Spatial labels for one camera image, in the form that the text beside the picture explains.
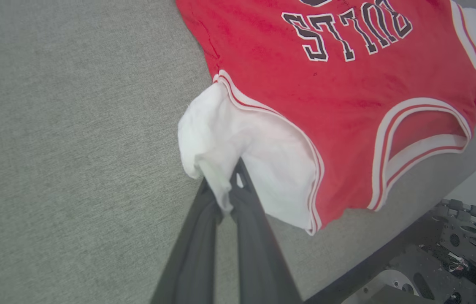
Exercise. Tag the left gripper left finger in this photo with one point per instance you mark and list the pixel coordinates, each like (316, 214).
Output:
(191, 261)

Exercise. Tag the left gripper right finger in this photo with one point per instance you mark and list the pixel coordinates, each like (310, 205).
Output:
(259, 257)

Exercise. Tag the red and white basketball jersey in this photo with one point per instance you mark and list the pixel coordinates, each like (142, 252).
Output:
(305, 93)

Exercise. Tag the grey fabric sofa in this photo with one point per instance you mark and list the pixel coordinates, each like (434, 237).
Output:
(73, 147)

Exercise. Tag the black robot wheeled base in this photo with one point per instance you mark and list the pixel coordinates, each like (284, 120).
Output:
(423, 274)

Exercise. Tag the black mecanum wheel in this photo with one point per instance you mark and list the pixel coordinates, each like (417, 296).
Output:
(474, 236)

